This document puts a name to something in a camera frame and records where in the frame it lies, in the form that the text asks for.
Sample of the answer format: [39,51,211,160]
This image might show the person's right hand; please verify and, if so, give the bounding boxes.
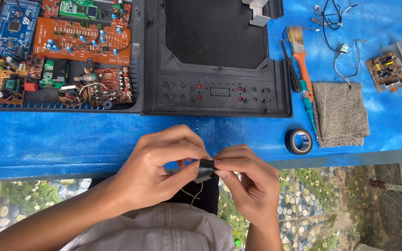
[213,144,282,228]

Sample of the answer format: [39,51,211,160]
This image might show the person's left hand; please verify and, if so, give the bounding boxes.
[115,124,212,217]

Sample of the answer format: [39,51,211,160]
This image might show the black tape piece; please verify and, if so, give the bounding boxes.
[193,159,219,184]

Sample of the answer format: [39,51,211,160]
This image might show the thin grey wire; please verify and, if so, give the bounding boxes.
[181,181,204,211]

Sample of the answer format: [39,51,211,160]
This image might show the person's black trousers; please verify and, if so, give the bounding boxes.
[89,173,220,215]

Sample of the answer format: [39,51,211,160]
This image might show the person's grey shirt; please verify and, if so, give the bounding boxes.
[61,201,237,251]

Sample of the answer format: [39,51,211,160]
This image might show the black electrical tape roll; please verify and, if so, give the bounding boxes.
[284,128,314,155]

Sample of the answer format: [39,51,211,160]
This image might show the blue plastic table cover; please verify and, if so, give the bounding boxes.
[0,0,402,182]

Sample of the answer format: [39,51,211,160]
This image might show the red-brown board with capacitors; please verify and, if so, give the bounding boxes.
[83,66,134,107]

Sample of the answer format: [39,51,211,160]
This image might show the teal tester screwdriver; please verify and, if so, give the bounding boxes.
[299,79,319,141]

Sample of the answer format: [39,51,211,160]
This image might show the black plastic tray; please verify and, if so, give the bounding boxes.
[0,0,145,114]

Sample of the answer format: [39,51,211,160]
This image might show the round brown circuit board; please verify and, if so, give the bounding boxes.
[58,83,89,108]

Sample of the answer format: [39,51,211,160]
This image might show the black speaker front panel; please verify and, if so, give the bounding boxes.
[141,0,294,118]

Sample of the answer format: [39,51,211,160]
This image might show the grey towel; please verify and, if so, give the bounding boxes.
[311,82,371,149]

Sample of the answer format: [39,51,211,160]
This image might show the black screwdriver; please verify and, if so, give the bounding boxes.
[280,40,302,93]

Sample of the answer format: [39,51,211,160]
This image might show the small green black board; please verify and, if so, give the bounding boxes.
[38,59,70,89]

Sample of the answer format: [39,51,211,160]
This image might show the large orange circuit board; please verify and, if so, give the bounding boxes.
[32,16,132,67]

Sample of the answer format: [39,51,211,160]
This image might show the small dark brown board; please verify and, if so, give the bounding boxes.
[28,55,45,79]

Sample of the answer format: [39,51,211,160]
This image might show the small red-brown circuit board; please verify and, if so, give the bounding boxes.
[111,1,132,29]

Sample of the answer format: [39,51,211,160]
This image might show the orange board with transformer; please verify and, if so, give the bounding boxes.
[0,59,31,106]

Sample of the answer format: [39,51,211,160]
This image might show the brown power supply board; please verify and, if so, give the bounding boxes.
[365,51,402,94]

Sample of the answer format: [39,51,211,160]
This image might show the green circuit board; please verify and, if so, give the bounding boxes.
[59,0,99,20]

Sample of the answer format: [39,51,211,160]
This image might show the small brown circuit board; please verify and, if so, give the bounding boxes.
[42,0,60,18]

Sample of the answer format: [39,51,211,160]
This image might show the blue microcontroller board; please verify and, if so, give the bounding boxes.
[0,0,42,59]

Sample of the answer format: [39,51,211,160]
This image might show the orange handled paint brush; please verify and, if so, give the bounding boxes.
[286,26,314,102]

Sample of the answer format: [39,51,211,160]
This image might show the grey cable with connector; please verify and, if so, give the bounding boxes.
[333,39,369,90]

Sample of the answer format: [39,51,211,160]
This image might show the bent metal bracket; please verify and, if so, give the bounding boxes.
[242,0,271,27]

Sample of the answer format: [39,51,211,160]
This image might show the black cable bundle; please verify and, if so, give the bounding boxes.
[310,0,361,53]

